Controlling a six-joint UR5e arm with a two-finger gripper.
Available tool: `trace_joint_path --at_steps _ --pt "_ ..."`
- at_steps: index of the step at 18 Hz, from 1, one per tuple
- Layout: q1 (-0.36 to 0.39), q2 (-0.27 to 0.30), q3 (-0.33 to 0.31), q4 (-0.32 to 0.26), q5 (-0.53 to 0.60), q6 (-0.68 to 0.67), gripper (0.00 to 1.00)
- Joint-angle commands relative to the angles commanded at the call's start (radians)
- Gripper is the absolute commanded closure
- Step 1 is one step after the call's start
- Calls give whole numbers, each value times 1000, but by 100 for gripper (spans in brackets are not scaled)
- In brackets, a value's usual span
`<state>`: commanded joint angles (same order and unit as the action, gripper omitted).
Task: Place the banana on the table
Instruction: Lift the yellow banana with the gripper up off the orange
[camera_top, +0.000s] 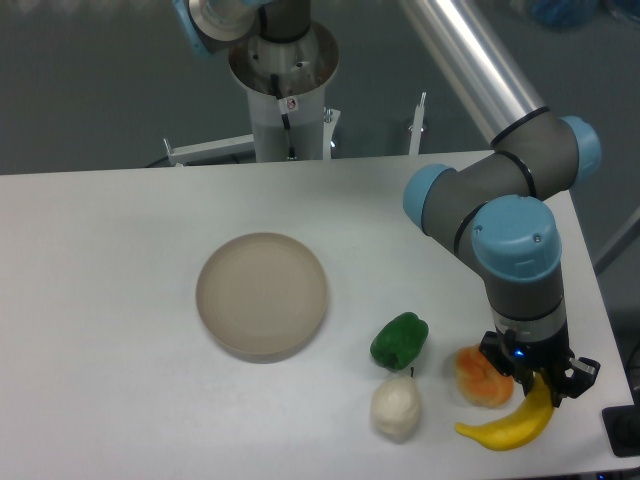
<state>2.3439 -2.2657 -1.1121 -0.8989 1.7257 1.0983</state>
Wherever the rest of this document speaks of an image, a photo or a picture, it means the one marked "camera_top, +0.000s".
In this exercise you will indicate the green bell pepper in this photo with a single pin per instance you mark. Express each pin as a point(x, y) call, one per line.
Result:
point(399, 342)

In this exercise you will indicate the orange peeled fruit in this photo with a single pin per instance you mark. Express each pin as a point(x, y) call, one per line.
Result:
point(478, 381)

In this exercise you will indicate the beige round plate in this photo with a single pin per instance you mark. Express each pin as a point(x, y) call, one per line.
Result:
point(262, 296)

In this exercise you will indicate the black device at edge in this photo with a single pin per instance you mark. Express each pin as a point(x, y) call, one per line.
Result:
point(622, 428)

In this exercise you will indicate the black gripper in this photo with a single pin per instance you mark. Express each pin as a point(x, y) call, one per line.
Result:
point(513, 356)

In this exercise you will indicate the white pear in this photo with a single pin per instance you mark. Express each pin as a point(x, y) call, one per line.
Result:
point(396, 407)

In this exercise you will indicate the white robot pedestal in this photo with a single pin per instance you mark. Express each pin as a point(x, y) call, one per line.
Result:
point(285, 85)

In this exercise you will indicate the white metal bracket frame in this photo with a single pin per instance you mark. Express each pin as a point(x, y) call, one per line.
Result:
point(208, 153)

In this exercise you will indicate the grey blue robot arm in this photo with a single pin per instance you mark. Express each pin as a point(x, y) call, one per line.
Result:
point(491, 215)

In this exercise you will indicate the yellow banana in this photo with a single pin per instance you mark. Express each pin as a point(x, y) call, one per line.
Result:
point(518, 428)

